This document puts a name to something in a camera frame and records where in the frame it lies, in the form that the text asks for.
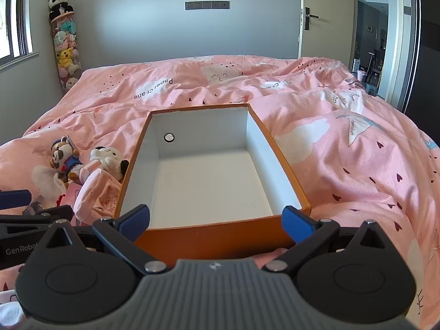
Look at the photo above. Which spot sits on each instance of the white dog plush striped hat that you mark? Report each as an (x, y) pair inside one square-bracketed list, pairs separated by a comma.
[(106, 158)]

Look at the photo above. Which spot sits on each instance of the dark wardrobe panel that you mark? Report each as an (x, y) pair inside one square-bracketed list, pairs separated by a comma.
[(428, 41)]

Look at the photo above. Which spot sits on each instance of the pink printed duvet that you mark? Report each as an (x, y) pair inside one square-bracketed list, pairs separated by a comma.
[(309, 92)]

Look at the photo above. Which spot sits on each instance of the grey wall switch panel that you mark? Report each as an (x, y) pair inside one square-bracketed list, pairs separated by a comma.
[(207, 5)]

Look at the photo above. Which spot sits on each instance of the orange cardboard box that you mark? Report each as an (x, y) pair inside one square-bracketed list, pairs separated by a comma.
[(206, 237)]

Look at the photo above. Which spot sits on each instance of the brown sailor dog plush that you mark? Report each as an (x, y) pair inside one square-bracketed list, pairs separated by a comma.
[(63, 160)]

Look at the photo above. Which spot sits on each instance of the window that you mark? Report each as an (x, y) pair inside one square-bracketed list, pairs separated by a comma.
[(13, 17)]

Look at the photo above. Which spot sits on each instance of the panda plush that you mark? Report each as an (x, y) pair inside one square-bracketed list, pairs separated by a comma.
[(60, 3)]

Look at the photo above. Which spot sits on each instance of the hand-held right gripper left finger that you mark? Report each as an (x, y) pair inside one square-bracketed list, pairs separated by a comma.
[(132, 221)]

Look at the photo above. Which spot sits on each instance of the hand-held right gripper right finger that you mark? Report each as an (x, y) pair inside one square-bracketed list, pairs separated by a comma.
[(294, 225)]

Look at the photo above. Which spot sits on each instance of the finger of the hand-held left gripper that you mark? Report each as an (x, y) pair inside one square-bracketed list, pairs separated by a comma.
[(13, 199), (34, 218)]

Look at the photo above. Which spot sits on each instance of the pink small box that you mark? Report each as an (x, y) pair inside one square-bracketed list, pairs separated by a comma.
[(109, 192)]

